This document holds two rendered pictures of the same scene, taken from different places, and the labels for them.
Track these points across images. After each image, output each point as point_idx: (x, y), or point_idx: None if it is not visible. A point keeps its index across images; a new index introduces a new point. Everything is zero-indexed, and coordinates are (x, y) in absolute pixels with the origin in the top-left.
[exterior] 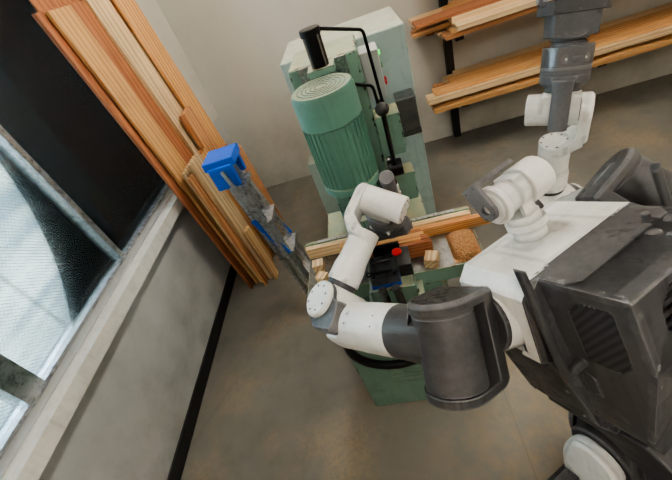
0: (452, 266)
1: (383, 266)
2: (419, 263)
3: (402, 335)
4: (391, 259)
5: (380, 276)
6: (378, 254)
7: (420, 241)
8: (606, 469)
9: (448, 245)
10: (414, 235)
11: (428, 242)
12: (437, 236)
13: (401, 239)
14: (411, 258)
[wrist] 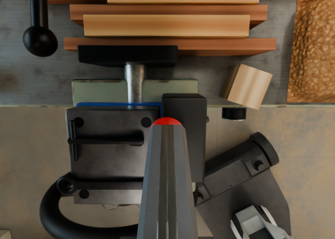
0: (277, 107)
1: (115, 159)
2: (210, 78)
3: None
4: (144, 137)
5: (104, 195)
6: (105, 64)
7: (243, 44)
8: None
9: (292, 38)
10: (229, 1)
11: (262, 51)
12: None
13: (187, 20)
14: (194, 56)
